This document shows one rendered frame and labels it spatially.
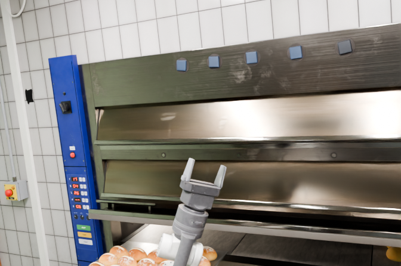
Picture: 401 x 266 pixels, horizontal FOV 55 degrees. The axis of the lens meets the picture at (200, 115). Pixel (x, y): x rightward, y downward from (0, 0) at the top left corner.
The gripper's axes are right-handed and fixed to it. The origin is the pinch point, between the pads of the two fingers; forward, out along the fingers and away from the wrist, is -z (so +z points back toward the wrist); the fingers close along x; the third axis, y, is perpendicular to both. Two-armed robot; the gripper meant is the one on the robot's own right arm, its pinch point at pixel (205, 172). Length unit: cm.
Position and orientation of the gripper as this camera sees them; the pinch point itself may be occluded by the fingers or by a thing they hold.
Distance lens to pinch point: 110.3
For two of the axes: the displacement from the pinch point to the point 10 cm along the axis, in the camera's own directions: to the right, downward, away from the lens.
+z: -3.0, 9.5, 0.3
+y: -4.7, -1.7, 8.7
